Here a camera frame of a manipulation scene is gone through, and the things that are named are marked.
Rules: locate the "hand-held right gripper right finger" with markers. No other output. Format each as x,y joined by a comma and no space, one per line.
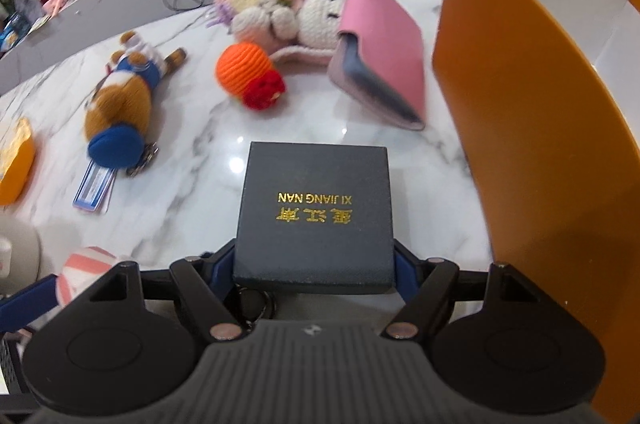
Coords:
406,274

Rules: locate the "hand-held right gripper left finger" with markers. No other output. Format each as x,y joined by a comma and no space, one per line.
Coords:
224,266

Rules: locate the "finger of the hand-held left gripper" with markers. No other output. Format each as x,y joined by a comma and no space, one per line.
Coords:
30,306

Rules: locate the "white plush pink striped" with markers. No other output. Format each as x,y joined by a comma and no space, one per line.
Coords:
82,271

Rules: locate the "dark grey gift box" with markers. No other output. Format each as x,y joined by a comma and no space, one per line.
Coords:
315,214

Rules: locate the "orange cardboard box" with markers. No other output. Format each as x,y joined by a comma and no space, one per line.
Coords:
540,129

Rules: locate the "orange crochet ball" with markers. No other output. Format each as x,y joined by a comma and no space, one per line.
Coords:
245,69

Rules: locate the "pink wallet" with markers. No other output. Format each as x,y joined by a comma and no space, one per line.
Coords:
385,54

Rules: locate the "cream crochet doll with flowers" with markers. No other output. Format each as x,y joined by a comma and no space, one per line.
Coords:
280,12

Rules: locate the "blue white tag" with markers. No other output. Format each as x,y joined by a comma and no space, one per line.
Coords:
94,189

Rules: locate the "orange fruit peel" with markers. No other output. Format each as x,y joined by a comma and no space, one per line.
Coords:
15,159

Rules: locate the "brown bear plush blue hat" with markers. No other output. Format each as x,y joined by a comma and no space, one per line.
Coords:
122,104

